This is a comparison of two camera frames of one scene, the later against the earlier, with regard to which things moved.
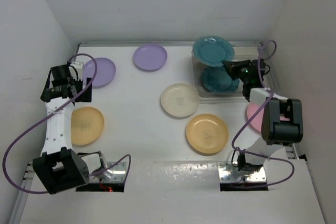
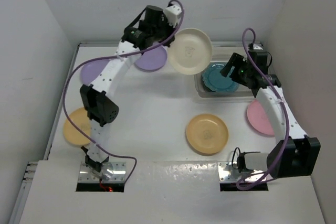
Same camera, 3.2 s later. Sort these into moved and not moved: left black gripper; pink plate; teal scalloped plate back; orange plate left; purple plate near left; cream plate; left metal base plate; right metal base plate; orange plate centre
Moved: left black gripper; teal scalloped plate back; cream plate
Not moved: pink plate; right metal base plate; left metal base plate; orange plate left; orange plate centre; purple plate near left
